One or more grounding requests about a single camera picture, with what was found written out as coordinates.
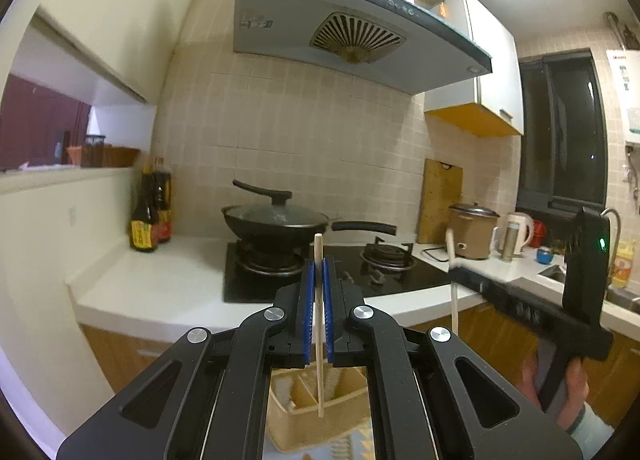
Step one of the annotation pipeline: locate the black gas stove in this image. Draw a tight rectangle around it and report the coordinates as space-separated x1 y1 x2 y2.
223 239 474 305

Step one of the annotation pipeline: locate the brown woven basket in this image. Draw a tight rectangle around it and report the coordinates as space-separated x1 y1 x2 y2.
102 145 141 169

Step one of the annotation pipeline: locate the blue patterned tablecloth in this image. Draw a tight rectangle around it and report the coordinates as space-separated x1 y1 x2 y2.
264 427 376 460

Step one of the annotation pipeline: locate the grey range hood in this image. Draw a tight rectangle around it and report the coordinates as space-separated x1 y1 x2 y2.
232 0 494 96

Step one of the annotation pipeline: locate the wooden chopstick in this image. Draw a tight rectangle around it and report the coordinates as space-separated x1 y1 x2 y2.
313 234 326 417

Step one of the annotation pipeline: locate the brown rice cooker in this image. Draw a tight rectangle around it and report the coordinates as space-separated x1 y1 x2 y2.
447 202 501 261

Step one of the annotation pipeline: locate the red label sauce bottle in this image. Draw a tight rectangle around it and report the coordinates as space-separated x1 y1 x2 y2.
152 157 175 245

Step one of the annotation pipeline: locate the beige plastic utensil basket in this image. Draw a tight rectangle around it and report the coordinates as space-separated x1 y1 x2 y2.
267 367 374 452

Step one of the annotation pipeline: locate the beige tumbler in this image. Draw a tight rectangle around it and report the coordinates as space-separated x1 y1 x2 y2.
501 221 521 261

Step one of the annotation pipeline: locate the white and orange wall cabinet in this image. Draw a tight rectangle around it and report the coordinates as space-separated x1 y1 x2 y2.
423 0 525 139

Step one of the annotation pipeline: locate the person's right hand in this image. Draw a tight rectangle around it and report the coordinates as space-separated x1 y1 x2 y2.
520 352 592 433

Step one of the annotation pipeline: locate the dark soy sauce bottle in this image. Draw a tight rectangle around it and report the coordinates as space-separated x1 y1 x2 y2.
129 165 160 255

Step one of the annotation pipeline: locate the metal faucet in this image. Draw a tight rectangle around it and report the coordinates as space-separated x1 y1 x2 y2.
599 207 624 287

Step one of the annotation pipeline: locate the wooden cutting board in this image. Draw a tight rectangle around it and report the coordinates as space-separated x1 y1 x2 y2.
416 158 464 245

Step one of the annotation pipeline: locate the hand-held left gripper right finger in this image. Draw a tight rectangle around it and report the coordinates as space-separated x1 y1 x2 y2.
322 258 586 460

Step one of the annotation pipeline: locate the white water heater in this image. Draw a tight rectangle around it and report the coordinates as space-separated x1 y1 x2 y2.
606 48 640 146

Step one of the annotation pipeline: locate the metal exhaust pipe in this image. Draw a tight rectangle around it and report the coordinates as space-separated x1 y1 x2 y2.
602 12 634 51

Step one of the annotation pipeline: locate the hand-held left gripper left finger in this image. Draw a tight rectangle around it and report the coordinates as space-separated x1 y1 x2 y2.
56 260 317 460

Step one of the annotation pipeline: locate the white electric kettle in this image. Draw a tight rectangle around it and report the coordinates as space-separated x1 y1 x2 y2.
495 212 535 256

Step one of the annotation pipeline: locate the kitchen sink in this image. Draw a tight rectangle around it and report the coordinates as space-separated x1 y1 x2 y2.
537 263 640 317

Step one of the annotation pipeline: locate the dark window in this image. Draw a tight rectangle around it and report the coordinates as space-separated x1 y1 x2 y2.
517 50 609 215

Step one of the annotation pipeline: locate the black wok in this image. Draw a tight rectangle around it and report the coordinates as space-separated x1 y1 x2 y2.
221 206 399 246

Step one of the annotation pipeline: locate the glass wok lid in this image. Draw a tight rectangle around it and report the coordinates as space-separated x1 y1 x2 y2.
223 180 330 229

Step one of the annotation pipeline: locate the dark jar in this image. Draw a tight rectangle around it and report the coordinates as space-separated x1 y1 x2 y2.
84 134 106 169

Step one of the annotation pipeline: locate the person's right forearm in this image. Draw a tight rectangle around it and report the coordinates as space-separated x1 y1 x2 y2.
570 402 619 458

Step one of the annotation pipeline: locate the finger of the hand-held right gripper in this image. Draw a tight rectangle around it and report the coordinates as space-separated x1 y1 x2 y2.
451 263 568 341

